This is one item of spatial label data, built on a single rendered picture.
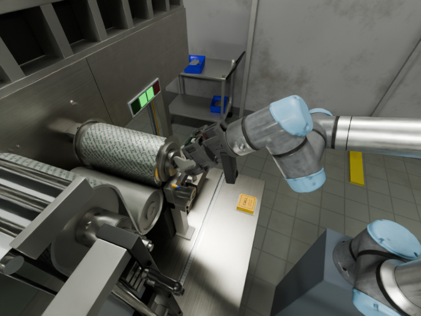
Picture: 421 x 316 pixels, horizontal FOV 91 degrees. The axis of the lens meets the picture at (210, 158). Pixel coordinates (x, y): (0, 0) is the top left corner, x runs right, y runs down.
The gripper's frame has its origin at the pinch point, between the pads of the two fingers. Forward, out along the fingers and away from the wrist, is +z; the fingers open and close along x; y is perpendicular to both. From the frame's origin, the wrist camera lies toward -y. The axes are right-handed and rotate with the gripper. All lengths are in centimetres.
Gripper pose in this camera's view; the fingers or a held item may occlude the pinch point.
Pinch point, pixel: (183, 168)
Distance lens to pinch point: 60.2
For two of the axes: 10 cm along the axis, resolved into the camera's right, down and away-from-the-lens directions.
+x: -3.3, 6.7, -6.6
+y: -6.1, -6.9, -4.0
